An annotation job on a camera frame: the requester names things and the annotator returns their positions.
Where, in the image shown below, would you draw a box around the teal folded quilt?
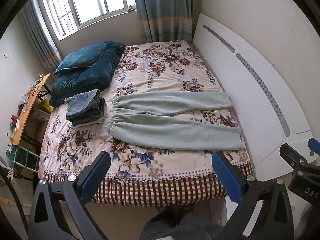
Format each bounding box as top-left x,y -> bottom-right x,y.
49,41 -> 125,107

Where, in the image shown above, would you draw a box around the floral blanket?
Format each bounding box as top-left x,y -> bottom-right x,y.
39,40 -> 253,183

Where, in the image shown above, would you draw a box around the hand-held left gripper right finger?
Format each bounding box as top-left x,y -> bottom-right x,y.
211,151 -> 295,240

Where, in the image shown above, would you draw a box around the narrow blue-grey curtain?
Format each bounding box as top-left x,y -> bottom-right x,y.
19,0 -> 63,73

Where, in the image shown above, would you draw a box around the wide blue-grey curtain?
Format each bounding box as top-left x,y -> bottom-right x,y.
131,0 -> 203,43

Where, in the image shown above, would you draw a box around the folded blue jeans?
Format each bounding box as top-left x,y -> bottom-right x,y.
65,89 -> 107,127

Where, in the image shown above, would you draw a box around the yellow box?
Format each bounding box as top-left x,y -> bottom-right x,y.
37,99 -> 54,112

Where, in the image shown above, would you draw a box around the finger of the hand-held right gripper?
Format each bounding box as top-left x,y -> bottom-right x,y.
308,138 -> 320,157
279,144 -> 320,175

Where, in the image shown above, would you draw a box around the red-capped bottle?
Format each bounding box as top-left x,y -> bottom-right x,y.
10,114 -> 20,130

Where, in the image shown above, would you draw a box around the light green pants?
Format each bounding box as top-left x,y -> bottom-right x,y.
107,91 -> 247,151

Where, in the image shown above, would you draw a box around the orange wooden table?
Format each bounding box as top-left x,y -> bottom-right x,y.
11,73 -> 51,145

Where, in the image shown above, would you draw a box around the clear plastic storage box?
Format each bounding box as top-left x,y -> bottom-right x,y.
26,107 -> 52,140

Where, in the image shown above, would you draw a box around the white headboard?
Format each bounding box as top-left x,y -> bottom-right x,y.
192,12 -> 312,182

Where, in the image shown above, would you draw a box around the green metal rack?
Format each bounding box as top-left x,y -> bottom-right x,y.
6,144 -> 40,173

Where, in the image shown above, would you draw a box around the person's dark fleece clothing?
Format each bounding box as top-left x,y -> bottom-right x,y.
139,209 -> 225,240

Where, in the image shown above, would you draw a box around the teal pillow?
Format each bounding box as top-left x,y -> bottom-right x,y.
54,43 -> 107,75

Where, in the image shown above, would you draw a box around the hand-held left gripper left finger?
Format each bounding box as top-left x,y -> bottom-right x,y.
29,151 -> 112,240

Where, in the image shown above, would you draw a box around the window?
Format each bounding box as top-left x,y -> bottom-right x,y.
40,0 -> 137,40

